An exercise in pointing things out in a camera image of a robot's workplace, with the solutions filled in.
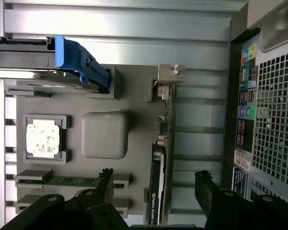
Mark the silver CPU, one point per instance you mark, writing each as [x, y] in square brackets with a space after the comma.
[43, 139]

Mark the grey parts rack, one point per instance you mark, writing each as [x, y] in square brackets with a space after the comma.
[139, 134]

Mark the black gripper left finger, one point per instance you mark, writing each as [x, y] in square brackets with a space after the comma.
[103, 206]

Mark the black open PC case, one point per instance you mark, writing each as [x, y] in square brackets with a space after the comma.
[273, 95]

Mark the green RAM stick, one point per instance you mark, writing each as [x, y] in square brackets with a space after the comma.
[69, 180]

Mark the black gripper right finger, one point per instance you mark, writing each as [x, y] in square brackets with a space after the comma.
[220, 208]

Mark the hard disk with blue caddy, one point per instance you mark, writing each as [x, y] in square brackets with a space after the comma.
[91, 64]

